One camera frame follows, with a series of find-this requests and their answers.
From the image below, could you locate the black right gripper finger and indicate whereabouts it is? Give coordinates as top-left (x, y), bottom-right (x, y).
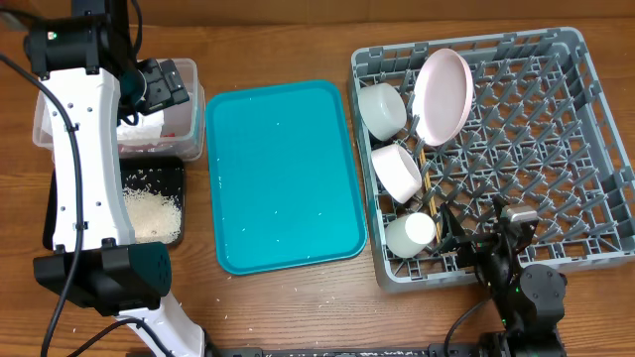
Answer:
top-left (436, 203), bottom-right (465, 253)
top-left (492, 195), bottom-right (510, 222)

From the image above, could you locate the white cup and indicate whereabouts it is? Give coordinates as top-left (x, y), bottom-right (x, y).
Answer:
top-left (385, 212), bottom-right (437, 259)

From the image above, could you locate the white napkin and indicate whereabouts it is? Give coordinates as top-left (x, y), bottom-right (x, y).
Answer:
top-left (117, 111), bottom-right (165, 141)

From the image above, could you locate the wooden chopstick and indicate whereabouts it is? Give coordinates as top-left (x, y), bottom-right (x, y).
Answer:
top-left (421, 158), bottom-right (441, 224)
top-left (419, 148), bottom-right (443, 244)

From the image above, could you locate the small pink rice plate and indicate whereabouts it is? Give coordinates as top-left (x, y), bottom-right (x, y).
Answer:
top-left (371, 144), bottom-right (423, 203)

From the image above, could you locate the large pink plate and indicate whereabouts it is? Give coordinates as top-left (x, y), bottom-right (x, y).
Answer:
top-left (412, 49), bottom-right (474, 147)

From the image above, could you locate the pile of rice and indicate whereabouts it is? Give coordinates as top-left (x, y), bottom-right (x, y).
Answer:
top-left (121, 168), bottom-right (184, 245)

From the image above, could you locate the pale green bowl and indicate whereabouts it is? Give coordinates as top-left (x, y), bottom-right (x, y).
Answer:
top-left (358, 83), bottom-right (407, 141)

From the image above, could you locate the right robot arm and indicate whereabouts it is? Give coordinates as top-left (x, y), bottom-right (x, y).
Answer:
top-left (437, 196), bottom-right (568, 356)

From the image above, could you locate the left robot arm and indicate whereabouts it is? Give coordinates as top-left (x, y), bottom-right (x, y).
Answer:
top-left (24, 1), bottom-right (213, 356)

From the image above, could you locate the clear plastic waste bin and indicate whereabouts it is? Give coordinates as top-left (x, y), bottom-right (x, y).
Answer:
top-left (32, 58), bottom-right (206, 163)

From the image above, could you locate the grey dishwasher rack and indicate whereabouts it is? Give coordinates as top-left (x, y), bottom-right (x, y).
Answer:
top-left (349, 27), bottom-right (634, 293)

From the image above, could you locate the black plastic tray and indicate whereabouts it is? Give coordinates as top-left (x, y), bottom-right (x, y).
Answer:
top-left (42, 156), bottom-right (187, 252)

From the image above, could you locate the teal plastic tray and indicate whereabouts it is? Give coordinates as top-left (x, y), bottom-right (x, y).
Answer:
top-left (205, 80), bottom-right (367, 276)

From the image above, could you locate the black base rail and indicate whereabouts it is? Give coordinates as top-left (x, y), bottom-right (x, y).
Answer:
top-left (207, 342), bottom-right (567, 357)

